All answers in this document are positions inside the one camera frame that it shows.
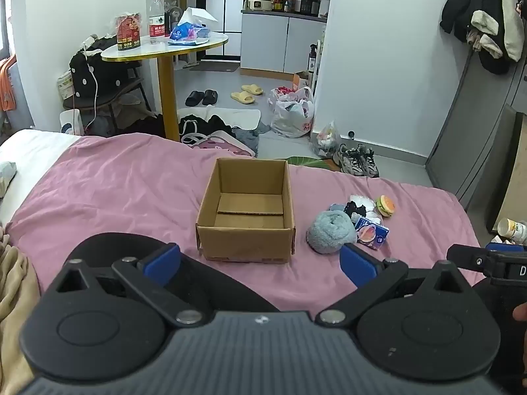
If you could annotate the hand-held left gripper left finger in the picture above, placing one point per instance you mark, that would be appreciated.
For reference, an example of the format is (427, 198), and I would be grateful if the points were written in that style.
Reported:
(162, 261)

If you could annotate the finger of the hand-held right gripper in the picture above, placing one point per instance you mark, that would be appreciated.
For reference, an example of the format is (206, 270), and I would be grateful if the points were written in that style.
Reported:
(506, 247)
(469, 258)

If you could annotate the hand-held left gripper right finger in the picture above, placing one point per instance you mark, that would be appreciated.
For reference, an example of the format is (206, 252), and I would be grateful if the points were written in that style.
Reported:
(356, 263)

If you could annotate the blue-grey fluffy towel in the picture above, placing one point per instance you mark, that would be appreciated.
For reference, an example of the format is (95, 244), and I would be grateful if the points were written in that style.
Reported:
(331, 231)

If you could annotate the denim cloth piece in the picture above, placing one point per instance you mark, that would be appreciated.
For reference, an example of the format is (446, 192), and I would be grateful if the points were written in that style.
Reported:
(337, 208)

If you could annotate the person's right hand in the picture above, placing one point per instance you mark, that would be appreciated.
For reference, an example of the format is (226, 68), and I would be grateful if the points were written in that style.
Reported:
(521, 312)

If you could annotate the white cup with yellow print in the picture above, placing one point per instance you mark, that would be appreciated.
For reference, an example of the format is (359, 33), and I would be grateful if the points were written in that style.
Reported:
(510, 229)

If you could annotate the tissue packet with peach print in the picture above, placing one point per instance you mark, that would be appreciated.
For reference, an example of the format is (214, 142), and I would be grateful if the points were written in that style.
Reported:
(372, 233)

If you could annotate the small black cloth item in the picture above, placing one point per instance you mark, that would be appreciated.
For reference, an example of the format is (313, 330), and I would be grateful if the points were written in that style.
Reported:
(354, 209)

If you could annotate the crinkled white plastic bag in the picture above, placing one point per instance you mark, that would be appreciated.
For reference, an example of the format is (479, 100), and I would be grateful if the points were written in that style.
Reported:
(364, 202)

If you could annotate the burger plush toy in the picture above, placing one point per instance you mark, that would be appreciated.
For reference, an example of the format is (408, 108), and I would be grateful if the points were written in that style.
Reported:
(386, 205)

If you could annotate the pink bed sheet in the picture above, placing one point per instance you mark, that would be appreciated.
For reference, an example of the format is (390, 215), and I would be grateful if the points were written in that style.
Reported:
(123, 189)

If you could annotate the grey sneaker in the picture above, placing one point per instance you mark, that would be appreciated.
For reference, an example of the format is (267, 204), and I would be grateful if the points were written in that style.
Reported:
(350, 160)
(369, 162)

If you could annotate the green leaf cartoon floor mat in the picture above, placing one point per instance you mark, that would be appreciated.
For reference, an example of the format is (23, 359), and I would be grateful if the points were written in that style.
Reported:
(313, 162)

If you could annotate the grey wardrobe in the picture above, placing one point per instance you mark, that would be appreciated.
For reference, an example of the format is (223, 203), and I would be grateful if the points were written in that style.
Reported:
(473, 131)

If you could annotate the clear plastic bag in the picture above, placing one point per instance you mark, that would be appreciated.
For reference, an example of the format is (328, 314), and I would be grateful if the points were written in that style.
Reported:
(326, 140)

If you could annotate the pink bear-print bag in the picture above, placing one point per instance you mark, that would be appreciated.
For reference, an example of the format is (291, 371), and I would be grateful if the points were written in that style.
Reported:
(222, 145)

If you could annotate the grey cloth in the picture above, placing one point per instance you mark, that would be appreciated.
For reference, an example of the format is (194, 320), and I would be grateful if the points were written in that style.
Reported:
(251, 138)

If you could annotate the beige blanket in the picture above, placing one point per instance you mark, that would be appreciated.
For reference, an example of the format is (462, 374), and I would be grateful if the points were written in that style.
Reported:
(14, 296)

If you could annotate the white shopping bag with clothes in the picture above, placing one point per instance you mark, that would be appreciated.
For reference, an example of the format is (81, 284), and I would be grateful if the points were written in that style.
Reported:
(292, 113)

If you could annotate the white floor mat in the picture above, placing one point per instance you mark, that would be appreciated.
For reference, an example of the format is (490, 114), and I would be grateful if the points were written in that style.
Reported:
(243, 117)

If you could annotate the black slipper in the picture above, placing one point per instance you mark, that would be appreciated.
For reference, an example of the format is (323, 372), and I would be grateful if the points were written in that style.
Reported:
(210, 97)
(193, 98)

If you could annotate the white floor appliance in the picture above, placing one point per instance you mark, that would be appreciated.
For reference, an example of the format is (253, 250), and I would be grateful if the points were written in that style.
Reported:
(71, 121)

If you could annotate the dark chair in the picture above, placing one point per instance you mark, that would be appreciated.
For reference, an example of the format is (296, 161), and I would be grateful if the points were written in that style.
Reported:
(111, 94)

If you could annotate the white bed sheet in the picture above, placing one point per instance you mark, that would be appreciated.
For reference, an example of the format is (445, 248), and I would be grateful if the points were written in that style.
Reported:
(24, 152)

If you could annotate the white pillow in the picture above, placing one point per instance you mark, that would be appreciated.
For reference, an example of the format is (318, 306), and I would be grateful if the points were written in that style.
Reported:
(6, 177)

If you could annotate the yellow slipper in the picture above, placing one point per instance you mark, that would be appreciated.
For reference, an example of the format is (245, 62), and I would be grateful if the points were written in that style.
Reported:
(252, 89)
(241, 97)

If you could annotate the small orange cardboard box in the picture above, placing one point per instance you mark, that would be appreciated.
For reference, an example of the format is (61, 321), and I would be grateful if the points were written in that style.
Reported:
(300, 81)

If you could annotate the grey door mat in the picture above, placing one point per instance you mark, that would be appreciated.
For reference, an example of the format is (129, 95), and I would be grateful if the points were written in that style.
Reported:
(214, 66)

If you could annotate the spray bottle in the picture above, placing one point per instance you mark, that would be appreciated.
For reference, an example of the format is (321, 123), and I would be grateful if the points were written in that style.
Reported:
(313, 66)

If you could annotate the black polka-dot bag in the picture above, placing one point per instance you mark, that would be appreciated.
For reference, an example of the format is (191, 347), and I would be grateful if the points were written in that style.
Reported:
(99, 68)

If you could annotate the round table with yellow leg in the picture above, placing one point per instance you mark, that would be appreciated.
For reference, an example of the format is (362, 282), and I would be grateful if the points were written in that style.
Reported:
(169, 51)

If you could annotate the blue tissue pack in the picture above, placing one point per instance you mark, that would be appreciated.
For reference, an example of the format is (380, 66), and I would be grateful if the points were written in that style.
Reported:
(187, 33)

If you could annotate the red snack can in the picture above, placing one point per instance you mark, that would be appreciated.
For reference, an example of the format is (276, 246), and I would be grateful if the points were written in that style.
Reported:
(128, 33)

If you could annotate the white kitchen cabinet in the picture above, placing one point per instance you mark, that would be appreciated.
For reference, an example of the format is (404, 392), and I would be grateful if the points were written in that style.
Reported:
(280, 43)

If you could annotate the hanging black jacket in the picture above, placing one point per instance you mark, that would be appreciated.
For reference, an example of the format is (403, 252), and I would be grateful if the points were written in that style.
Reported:
(481, 12)

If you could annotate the orange cloth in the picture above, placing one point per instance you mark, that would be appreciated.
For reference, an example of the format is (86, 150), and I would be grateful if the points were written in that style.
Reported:
(7, 82)

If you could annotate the water bottle with red label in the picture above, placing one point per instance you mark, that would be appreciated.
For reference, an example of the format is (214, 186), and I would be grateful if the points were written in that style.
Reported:
(156, 20)

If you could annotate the white countertop appliance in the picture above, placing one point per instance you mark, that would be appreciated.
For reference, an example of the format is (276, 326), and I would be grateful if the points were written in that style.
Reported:
(259, 5)

